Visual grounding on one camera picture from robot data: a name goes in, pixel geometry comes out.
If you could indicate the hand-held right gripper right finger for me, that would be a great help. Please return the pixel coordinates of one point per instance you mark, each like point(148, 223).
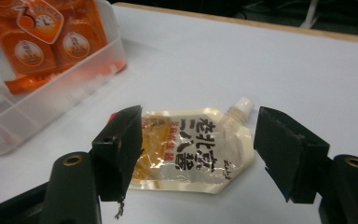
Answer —
point(286, 155)

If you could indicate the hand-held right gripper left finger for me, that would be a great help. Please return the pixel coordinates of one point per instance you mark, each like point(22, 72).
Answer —
point(118, 155)

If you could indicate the translucent plastic storage bin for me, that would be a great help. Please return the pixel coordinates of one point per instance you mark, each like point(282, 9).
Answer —
point(59, 105)

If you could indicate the cream spout pouch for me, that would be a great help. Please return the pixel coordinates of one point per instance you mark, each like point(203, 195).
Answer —
point(195, 152)

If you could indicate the orange packet with round labels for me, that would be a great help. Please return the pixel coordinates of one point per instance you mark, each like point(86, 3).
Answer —
point(43, 37)

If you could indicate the grey metal stand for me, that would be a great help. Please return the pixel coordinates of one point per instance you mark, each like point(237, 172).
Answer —
point(309, 14)

